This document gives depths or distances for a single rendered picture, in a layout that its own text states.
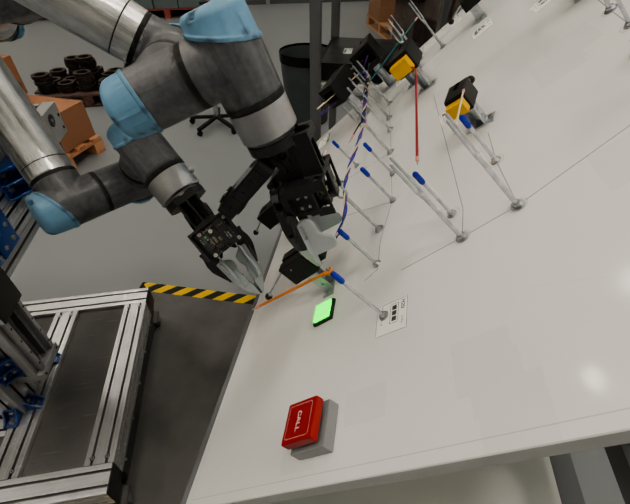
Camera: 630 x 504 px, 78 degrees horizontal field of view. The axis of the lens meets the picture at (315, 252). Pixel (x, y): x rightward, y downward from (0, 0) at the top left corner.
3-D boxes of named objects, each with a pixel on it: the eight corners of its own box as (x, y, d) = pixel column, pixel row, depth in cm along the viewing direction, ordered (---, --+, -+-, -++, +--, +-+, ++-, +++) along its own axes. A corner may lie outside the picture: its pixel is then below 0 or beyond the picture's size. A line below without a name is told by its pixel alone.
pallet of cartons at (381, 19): (449, 42, 572) (457, 4, 539) (389, 45, 560) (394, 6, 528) (417, 21, 669) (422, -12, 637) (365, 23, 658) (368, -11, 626)
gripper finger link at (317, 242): (345, 271, 57) (324, 217, 53) (309, 278, 59) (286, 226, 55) (349, 259, 60) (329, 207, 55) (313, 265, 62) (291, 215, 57)
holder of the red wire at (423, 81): (442, 60, 96) (415, 24, 92) (435, 87, 88) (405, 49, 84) (425, 73, 99) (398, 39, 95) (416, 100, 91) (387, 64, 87)
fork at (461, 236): (470, 239, 48) (396, 159, 42) (456, 246, 49) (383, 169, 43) (467, 229, 49) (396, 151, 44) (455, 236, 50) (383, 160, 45)
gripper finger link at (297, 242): (304, 255, 55) (280, 201, 51) (294, 257, 56) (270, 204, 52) (312, 238, 59) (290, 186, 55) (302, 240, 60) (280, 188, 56)
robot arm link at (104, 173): (89, 185, 74) (88, 159, 65) (143, 164, 80) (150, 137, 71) (113, 220, 75) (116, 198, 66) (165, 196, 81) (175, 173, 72)
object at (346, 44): (317, 82, 139) (317, 62, 135) (330, 53, 165) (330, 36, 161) (411, 87, 135) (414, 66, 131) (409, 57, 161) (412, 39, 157)
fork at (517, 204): (527, 206, 44) (454, 114, 38) (512, 214, 45) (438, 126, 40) (524, 196, 45) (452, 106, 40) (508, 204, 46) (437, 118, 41)
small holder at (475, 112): (500, 91, 65) (475, 57, 62) (492, 125, 60) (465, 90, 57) (474, 106, 68) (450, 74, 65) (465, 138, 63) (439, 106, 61)
